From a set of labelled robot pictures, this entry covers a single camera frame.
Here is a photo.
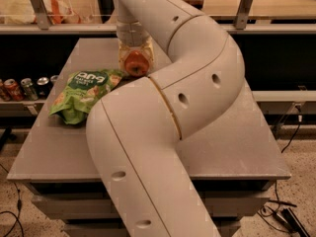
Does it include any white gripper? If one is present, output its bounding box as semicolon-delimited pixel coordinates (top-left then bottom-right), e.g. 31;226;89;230
117;22;154;71

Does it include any red apple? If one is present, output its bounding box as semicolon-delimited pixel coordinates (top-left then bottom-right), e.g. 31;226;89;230
124;50;149;77

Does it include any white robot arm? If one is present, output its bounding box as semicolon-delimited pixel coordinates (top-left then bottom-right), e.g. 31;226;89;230
86;0;245;237

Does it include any green rice chip bag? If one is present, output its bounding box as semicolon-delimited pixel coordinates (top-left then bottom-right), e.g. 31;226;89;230
49;69;123;124

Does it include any orange white snack bag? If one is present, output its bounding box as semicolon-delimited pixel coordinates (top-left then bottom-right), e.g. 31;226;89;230
4;0;81;25

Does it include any dark soda can behind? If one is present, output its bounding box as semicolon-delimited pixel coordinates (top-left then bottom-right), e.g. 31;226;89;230
50;75;58;85

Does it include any dark soda can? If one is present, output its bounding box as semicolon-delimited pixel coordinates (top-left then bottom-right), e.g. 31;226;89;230
50;75;58;85
37;77;51;98

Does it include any silver soda can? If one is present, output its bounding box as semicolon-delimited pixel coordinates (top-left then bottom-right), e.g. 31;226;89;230
21;78;39;101

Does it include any red soda can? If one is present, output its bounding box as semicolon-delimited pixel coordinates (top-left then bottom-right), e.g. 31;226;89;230
4;79;24;101

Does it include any orange soda can at edge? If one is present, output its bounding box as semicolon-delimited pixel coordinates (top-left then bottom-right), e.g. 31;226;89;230
0;79;11;101

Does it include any grey drawer cabinet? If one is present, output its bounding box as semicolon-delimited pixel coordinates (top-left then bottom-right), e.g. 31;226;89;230
6;37;292;237

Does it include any black power strip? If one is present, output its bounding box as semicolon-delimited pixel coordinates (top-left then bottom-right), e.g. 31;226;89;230
281;208;310;237

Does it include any left metal shelf bracket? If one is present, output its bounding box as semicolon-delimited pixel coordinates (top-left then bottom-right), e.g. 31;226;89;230
30;0;51;30

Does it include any metal shelf bracket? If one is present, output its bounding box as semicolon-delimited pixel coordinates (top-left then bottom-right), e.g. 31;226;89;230
234;0;254;30
30;0;51;30

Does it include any right metal shelf bracket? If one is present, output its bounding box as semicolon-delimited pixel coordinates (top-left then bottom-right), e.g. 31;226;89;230
234;0;254;30

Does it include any black hanging cable right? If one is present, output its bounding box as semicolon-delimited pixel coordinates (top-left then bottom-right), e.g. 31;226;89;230
280;106;303;154

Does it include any black cable on left floor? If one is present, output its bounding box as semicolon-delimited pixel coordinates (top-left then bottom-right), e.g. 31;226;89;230
0;163;25;237

